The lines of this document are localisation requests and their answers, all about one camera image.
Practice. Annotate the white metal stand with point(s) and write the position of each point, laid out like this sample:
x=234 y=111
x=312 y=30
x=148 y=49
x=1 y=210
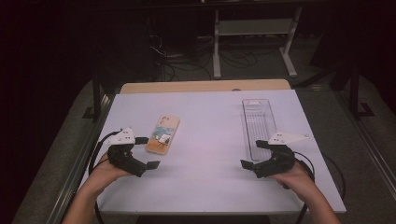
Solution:
x=255 y=26

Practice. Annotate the metal frame rail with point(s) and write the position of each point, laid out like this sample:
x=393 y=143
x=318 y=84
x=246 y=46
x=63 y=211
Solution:
x=77 y=161
x=367 y=137

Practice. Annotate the wooden table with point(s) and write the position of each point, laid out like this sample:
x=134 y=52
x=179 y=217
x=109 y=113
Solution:
x=202 y=85

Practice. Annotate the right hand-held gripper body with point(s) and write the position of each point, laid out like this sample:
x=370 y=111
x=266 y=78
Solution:
x=275 y=158

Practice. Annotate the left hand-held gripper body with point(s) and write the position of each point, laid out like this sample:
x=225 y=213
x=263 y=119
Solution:
x=123 y=155

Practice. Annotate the painted cream phone case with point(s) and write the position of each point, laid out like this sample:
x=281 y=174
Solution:
x=163 y=133

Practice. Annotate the person's right hand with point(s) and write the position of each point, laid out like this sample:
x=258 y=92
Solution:
x=294 y=177

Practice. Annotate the clear plastic box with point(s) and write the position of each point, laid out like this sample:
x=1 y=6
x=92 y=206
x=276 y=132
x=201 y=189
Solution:
x=258 y=124

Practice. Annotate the white table cover board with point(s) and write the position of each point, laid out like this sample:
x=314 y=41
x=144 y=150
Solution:
x=202 y=140

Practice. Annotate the person's left hand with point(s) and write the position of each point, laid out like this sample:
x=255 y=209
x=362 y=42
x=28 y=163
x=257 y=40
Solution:
x=104 y=172

